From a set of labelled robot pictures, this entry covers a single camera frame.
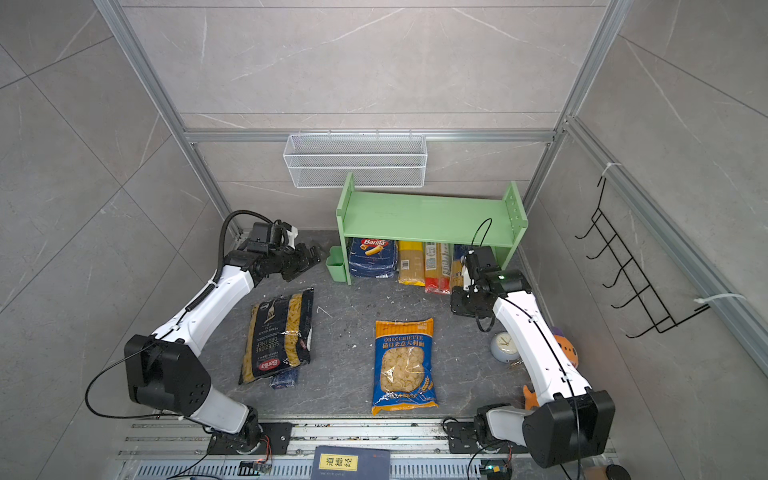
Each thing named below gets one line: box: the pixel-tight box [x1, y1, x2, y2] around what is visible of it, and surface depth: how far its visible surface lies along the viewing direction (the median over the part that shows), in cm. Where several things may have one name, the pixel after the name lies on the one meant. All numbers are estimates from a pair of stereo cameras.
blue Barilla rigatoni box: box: [349, 237, 398, 278], surface depth 91 cm
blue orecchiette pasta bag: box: [371, 318, 439, 416], surface depth 83 cm
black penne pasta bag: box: [239, 288, 314, 384], surface depth 85 cm
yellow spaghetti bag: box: [398, 240, 426, 287], surface depth 92 cm
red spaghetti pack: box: [424, 242, 451, 295], surface depth 92 cm
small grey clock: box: [490, 331, 520, 363], surface depth 87 cm
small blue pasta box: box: [269, 368, 299, 390], surface depth 81 cm
